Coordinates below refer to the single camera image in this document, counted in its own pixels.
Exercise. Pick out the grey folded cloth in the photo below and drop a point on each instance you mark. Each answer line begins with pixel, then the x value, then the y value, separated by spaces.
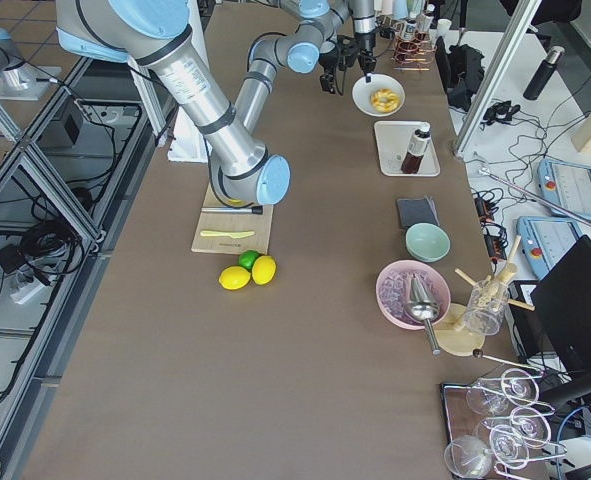
pixel 415 211

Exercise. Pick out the aluminium table frame rail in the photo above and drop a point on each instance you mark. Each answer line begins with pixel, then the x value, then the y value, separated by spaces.
pixel 67 182

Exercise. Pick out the black monitor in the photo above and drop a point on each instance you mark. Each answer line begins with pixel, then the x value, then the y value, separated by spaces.
pixel 562 301

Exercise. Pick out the wine glass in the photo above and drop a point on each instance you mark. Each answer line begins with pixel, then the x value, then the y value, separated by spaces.
pixel 468 457
pixel 528 422
pixel 509 447
pixel 495 392

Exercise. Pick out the teach pendant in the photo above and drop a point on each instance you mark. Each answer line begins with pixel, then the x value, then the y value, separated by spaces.
pixel 545 240
pixel 567 185

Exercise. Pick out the black thermos bottle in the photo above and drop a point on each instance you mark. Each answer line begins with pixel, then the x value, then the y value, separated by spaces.
pixel 543 73

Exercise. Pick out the yellow lemon lower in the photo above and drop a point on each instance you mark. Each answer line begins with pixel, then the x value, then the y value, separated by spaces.
pixel 234 277

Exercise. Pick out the pink bowl with ice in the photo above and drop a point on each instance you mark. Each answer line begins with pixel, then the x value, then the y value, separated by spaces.
pixel 393 288

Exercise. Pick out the white power strip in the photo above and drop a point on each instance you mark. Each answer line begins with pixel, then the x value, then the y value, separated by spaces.
pixel 26 292

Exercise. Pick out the bottle in wire rack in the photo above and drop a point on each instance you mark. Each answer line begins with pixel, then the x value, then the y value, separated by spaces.
pixel 409 31

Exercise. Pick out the black bag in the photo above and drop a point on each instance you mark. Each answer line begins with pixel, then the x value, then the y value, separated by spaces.
pixel 460 71

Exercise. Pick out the copper wire bottle rack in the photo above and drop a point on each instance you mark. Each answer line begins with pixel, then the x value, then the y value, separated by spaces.
pixel 415 56

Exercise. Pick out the white tray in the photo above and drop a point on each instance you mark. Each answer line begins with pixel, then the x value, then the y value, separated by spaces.
pixel 392 139

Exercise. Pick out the tea bottle on tray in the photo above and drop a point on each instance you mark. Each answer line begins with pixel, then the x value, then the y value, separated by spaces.
pixel 416 149

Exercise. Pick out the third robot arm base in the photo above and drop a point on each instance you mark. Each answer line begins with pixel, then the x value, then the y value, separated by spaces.
pixel 18 79

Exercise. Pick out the steel ice scoop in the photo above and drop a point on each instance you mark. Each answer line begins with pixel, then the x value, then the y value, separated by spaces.
pixel 423 308

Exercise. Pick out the white plate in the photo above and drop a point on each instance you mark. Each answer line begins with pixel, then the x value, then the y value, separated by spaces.
pixel 362 91

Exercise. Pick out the wooden cutting board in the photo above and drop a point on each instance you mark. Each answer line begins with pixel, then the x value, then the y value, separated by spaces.
pixel 261 224

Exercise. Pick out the aluminium post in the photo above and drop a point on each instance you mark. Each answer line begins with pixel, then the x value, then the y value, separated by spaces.
pixel 507 47

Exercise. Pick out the twisted glazed donut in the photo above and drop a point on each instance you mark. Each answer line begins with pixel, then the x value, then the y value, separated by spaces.
pixel 385 100

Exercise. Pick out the yellow plastic knife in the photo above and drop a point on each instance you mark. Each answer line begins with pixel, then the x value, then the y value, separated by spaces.
pixel 226 234

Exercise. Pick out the half lemon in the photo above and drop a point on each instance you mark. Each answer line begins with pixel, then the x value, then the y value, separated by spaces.
pixel 237 203

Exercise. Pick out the yellow lemon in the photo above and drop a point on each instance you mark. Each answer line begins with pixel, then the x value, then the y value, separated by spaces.
pixel 263 269
pixel 234 277

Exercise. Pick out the teach pendant upper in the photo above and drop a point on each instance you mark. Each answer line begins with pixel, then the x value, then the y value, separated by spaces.
pixel 567 185

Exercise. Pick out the green bowl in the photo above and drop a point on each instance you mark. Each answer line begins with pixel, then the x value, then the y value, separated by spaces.
pixel 427 242

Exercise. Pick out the green lime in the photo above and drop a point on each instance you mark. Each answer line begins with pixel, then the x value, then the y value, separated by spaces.
pixel 248 258

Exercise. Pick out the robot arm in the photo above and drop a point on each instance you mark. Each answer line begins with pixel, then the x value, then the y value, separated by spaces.
pixel 300 52
pixel 158 36

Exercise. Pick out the yellow lemon upper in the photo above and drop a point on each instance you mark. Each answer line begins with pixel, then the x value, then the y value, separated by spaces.
pixel 263 269

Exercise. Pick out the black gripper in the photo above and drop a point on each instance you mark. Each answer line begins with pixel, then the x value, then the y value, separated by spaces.
pixel 365 43

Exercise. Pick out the clear glass mug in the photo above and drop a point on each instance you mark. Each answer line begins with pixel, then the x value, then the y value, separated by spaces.
pixel 484 313

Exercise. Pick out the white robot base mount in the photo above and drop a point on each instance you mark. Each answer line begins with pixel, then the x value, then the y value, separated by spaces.
pixel 187 144

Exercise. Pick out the teach pendant lower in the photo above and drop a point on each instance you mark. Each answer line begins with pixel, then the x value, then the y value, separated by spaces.
pixel 545 240

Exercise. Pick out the steel muddler with black tip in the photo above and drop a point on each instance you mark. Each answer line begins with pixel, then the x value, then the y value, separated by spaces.
pixel 253 210

